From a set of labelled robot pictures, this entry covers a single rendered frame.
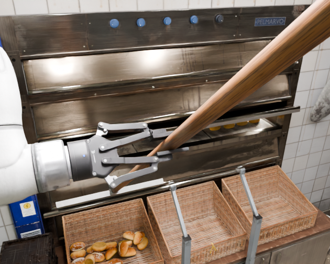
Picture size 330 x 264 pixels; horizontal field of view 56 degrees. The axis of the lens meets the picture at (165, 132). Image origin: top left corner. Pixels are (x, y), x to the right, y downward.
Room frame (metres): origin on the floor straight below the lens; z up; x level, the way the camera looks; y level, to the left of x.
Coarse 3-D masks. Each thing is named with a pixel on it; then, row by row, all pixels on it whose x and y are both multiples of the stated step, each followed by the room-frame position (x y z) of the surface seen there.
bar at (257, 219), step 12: (240, 168) 1.67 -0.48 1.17; (192, 180) 1.55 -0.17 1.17; (204, 180) 1.57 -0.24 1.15; (132, 192) 1.43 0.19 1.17; (144, 192) 1.43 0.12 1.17; (84, 204) 1.32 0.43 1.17; (96, 204) 1.33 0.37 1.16; (252, 204) 1.53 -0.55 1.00; (48, 216) 1.24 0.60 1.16; (180, 216) 1.39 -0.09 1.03; (252, 228) 1.48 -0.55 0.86; (252, 240) 1.46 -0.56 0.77; (252, 252) 1.46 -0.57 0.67
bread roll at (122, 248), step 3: (120, 243) 1.50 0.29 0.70; (123, 243) 1.50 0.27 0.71; (126, 243) 1.51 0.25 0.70; (120, 246) 1.47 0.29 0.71; (123, 246) 1.47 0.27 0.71; (126, 246) 1.48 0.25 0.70; (120, 249) 1.45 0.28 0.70; (123, 249) 1.46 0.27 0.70; (126, 249) 1.46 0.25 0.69; (120, 252) 1.44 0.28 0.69; (123, 252) 1.44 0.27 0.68; (120, 255) 1.43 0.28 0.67; (123, 255) 1.43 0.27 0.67
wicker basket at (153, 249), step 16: (96, 208) 1.67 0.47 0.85; (128, 208) 1.73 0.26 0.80; (144, 208) 1.69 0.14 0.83; (64, 224) 1.58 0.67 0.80; (80, 224) 1.60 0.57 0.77; (96, 224) 1.63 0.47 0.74; (112, 224) 1.66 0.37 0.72; (128, 224) 1.69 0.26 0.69; (144, 224) 1.71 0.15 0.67; (80, 240) 1.57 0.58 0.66; (96, 240) 1.60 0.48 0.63; (112, 240) 1.63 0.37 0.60; (128, 256) 1.50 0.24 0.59; (144, 256) 1.50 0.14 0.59; (160, 256) 1.37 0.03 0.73
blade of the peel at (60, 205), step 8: (136, 184) 1.33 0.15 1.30; (144, 184) 1.34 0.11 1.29; (152, 184) 1.35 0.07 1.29; (160, 184) 1.40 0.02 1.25; (104, 192) 1.27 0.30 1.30; (120, 192) 1.28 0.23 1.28; (128, 192) 1.37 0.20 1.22; (64, 200) 1.20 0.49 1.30; (72, 200) 1.21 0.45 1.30; (80, 200) 1.22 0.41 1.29; (88, 200) 1.22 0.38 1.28; (96, 200) 1.34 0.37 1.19
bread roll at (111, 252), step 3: (108, 249) 1.50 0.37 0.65; (111, 249) 1.49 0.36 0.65; (114, 249) 1.50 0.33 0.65; (117, 249) 1.51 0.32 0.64; (108, 252) 1.47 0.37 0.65; (111, 252) 1.47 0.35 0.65; (114, 252) 1.48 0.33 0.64; (117, 252) 1.50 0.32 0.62; (105, 255) 1.47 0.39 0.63; (108, 255) 1.46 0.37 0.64; (111, 255) 1.46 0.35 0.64; (114, 255) 1.48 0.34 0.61; (108, 258) 1.45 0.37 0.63; (111, 258) 1.47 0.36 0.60
